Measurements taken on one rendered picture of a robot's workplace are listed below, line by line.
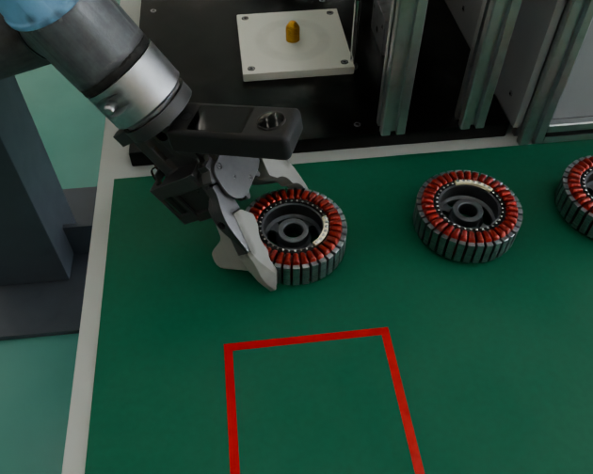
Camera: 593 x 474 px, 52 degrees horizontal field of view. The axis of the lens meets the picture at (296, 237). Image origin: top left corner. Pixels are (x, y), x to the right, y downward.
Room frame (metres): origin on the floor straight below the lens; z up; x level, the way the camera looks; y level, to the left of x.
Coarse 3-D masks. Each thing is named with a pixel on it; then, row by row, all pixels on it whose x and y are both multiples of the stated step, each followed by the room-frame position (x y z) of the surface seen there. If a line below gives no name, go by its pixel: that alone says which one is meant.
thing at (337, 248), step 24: (288, 192) 0.46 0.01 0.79; (312, 192) 0.46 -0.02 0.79; (264, 216) 0.43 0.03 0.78; (288, 216) 0.44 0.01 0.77; (312, 216) 0.44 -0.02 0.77; (336, 216) 0.43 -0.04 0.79; (264, 240) 0.40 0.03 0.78; (288, 240) 0.40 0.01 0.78; (336, 240) 0.39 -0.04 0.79; (288, 264) 0.37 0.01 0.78; (312, 264) 0.37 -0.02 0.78; (336, 264) 0.38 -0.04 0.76
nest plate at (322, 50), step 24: (240, 24) 0.80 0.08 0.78; (264, 24) 0.80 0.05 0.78; (312, 24) 0.80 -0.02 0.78; (336, 24) 0.80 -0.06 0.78; (240, 48) 0.74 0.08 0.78; (264, 48) 0.74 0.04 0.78; (288, 48) 0.74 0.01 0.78; (312, 48) 0.74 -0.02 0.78; (336, 48) 0.74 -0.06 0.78; (264, 72) 0.69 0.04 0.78; (288, 72) 0.69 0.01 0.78; (312, 72) 0.69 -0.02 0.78; (336, 72) 0.70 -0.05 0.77
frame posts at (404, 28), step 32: (416, 0) 0.58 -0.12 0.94; (512, 0) 0.59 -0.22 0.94; (416, 32) 0.58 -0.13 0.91; (480, 32) 0.60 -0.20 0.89; (512, 32) 0.59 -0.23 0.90; (384, 64) 0.60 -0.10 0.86; (416, 64) 0.58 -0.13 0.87; (480, 64) 0.58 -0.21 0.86; (384, 96) 0.58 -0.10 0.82; (480, 96) 0.59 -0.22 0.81; (384, 128) 0.57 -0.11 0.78
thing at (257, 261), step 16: (240, 224) 0.38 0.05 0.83; (256, 224) 0.39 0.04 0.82; (224, 240) 0.38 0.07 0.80; (256, 240) 0.37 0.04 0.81; (224, 256) 0.38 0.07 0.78; (240, 256) 0.36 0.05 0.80; (256, 256) 0.36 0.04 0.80; (256, 272) 0.35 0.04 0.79; (272, 272) 0.36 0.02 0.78; (272, 288) 0.35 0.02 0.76
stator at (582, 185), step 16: (576, 160) 0.52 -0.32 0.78; (592, 160) 0.51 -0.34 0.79; (576, 176) 0.49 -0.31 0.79; (592, 176) 0.50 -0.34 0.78; (560, 192) 0.47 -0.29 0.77; (576, 192) 0.46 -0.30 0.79; (592, 192) 0.49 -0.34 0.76; (560, 208) 0.46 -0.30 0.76; (576, 208) 0.44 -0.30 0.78; (592, 208) 0.44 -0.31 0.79; (576, 224) 0.44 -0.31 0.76; (592, 224) 0.43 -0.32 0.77
